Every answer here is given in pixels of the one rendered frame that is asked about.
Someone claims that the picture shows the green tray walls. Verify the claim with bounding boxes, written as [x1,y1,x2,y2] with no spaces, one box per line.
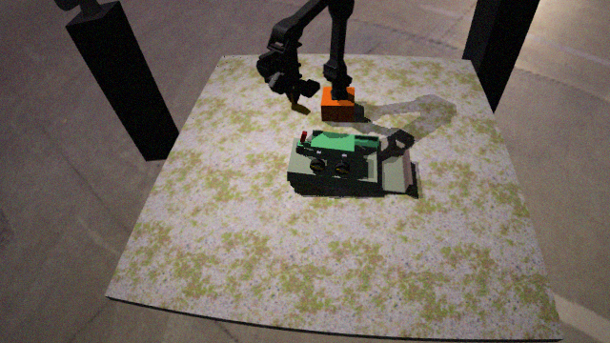
[355,134,379,154]

